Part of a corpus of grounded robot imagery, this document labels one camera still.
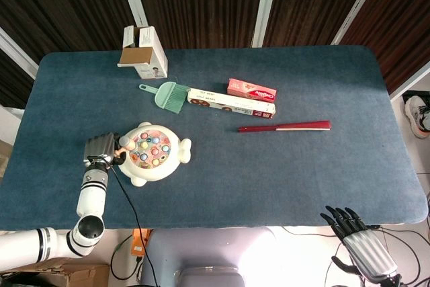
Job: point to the green hand brush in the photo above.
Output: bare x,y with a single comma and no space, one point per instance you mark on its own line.
168,97

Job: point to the white open carton box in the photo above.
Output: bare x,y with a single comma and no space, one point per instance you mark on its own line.
156,55

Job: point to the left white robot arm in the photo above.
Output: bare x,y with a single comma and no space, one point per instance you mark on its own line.
90,196

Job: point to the white sneaker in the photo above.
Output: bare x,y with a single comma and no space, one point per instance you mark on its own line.
418,115

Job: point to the long baking paper box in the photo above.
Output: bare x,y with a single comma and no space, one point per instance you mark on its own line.
231,103

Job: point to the brown cardboard box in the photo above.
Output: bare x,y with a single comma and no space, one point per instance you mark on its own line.
67,273

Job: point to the red Colgate toothpaste box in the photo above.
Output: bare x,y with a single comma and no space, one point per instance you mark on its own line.
252,90

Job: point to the orange power strip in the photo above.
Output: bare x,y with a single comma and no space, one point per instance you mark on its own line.
139,243

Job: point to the blue table cloth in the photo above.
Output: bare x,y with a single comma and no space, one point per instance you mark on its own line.
268,172

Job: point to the white whack-a-mole toy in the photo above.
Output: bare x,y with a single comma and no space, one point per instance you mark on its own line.
158,169

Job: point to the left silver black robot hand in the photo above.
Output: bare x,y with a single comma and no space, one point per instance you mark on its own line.
99,147

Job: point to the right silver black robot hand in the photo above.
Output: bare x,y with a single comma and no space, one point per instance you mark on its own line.
367,250

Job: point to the small object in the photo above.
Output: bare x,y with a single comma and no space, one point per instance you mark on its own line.
127,147

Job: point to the grey robot torso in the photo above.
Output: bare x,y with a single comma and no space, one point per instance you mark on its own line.
188,256

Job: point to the dark red folded fan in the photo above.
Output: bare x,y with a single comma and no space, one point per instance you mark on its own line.
285,126

